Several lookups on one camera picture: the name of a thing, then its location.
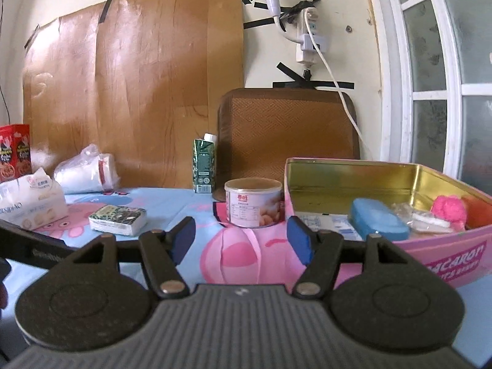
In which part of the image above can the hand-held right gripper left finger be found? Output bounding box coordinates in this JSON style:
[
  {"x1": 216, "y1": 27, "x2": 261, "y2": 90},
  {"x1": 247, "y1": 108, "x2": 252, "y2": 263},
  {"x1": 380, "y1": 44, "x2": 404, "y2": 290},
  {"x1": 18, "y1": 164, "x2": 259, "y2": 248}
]
[{"x1": 72, "y1": 216, "x2": 196, "y2": 300}]

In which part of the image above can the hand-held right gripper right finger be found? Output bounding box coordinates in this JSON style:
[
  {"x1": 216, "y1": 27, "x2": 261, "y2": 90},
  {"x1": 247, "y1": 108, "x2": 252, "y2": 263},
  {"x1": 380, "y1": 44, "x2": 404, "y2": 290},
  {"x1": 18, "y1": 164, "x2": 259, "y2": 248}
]
[{"x1": 287, "y1": 216, "x2": 409, "y2": 300}]

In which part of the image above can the white and blue wipes packet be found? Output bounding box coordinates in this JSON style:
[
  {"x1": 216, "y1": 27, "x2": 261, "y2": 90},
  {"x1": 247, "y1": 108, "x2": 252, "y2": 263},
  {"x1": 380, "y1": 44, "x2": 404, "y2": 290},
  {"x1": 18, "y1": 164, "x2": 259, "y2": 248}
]
[{"x1": 295, "y1": 212, "x2": 364, "y2": 241}]

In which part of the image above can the blue oval case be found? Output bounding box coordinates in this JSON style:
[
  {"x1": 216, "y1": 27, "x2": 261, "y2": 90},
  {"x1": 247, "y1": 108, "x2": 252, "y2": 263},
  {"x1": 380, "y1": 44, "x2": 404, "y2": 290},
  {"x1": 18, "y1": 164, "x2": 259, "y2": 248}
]
[{"x1": 349, "y1": 198, "x2": 410, "y2": 241}]

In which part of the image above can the pink tin box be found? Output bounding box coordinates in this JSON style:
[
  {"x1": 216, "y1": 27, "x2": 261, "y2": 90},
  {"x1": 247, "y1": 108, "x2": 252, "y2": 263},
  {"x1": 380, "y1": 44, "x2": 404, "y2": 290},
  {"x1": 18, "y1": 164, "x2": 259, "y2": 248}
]
[{"x1": 284, "y1": 157, "x2": 492, "y2": 290}]

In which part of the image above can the orange soft item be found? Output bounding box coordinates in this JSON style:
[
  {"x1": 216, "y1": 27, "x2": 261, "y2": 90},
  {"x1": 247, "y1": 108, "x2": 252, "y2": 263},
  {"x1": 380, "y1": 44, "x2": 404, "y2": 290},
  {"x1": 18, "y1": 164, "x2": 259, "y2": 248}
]
[{"x1": 459, "y1": 194, "x2": 492, "y2": 230}]

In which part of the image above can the large white tissue pack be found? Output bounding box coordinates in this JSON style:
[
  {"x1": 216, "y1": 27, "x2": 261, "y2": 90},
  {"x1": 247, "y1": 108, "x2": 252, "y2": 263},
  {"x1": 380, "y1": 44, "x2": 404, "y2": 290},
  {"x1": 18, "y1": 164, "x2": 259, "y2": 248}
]
[{"x1": 0, "y1": 167, "x2": 69, "y2": 232}]

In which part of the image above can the printed cartoon bed sheet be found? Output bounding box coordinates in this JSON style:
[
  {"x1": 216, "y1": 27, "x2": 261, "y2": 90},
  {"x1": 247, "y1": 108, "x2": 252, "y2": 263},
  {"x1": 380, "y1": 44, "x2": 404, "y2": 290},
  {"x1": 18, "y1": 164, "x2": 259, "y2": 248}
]
[{"x1": 0, "y1": 186, "x2": 492, "y2": 369}]

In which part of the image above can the pink label can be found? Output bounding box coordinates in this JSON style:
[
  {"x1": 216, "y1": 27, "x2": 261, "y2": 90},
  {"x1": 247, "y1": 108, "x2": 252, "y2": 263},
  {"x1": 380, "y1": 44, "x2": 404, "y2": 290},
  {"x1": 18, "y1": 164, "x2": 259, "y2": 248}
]
[{"x1": 224, "y1": 177, "x2": 286, "y2": 228}]

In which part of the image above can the green and white tissue packet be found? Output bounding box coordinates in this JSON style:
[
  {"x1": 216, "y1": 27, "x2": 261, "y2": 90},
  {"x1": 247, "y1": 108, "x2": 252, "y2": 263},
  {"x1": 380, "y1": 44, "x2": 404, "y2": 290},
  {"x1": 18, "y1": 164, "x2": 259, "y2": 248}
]
[{"x1": 88, "y1": 204, "x2": 148, "y2": 237}]

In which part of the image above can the green drink carton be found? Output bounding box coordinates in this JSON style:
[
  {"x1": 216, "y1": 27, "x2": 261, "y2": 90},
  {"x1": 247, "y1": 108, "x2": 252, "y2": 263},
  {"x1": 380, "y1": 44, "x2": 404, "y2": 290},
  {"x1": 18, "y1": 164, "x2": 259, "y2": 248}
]
[{"x1": 192, "y1": 133, "x2": 218, "y2": 194}]

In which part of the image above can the white plastic bag bundle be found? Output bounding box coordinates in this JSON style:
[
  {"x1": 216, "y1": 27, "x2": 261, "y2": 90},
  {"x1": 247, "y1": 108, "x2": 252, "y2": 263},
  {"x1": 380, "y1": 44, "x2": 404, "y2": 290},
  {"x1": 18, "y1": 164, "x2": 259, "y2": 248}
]
[{"x1": 53, "y1": 144, "x2": 121, "y2": 195}]

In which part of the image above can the red snack box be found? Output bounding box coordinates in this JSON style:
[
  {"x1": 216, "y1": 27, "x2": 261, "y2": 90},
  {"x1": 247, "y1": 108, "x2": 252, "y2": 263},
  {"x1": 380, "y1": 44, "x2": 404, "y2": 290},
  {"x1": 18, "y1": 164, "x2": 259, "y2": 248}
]
[{"x1": 0, "y1": 123, "x2": 32, "y2": 184}]

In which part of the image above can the brown woven tray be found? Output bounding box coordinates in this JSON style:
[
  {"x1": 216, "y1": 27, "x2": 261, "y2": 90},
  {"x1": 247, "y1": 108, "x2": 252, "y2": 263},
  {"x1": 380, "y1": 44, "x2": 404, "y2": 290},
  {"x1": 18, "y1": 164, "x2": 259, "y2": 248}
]
[{"x1": 217, "y1": 87, "x2": 361, "y2": 201}]

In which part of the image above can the clear plastic packet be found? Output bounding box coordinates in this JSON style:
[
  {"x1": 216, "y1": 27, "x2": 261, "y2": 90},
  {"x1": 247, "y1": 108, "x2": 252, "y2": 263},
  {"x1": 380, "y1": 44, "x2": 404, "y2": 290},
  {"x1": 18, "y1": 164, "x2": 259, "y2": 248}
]
[{"x1": 391, "y1": 201, "x2": 453, "y2": 236}]

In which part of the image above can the pink fluffy toy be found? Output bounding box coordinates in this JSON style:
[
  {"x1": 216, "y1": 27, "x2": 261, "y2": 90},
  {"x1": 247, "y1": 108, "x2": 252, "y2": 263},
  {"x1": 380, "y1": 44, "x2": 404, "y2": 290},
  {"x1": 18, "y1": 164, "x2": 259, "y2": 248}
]
[{"x1": 430, "y1": 194, "x2": 468, "y2": 232}]

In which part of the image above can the brown cardboard sheet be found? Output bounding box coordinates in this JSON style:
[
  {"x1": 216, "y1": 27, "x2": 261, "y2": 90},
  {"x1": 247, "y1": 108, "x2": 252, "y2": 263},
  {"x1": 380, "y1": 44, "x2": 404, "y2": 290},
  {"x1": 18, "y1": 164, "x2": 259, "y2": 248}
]
[{"x1": 22, "y1": 0, "x2": 246, "y2": 192}]

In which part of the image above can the white plug adapter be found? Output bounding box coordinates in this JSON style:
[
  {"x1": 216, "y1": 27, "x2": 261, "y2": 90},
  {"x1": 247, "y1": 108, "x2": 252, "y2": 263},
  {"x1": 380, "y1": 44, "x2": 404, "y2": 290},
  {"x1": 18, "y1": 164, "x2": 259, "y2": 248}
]
[{"x1": 299, "y1": 33, "x2": 328, "y2": 53}]

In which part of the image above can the white power strip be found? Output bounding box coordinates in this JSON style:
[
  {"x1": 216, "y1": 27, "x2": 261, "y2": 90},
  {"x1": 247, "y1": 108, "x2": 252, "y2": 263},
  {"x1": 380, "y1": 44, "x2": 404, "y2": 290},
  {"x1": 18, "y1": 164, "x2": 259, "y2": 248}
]
[{"x1": 294, "y1": 5, "x2": 320, "y2": 67}]

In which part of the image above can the white cable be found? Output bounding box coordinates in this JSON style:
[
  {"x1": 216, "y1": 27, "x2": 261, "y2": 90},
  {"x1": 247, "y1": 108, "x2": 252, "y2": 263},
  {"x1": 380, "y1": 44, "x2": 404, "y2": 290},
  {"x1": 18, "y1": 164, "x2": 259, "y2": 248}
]
[{"x1": 304, "y1": 8, "x2": 373, "y2": 161}]

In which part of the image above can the white window frame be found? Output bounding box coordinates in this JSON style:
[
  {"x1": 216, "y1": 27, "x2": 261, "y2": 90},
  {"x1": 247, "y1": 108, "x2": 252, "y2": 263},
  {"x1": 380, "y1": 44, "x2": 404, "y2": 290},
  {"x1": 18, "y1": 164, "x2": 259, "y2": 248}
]
[{"x1": 362, "y1": 0, "x2": 492, "y2": 197}]

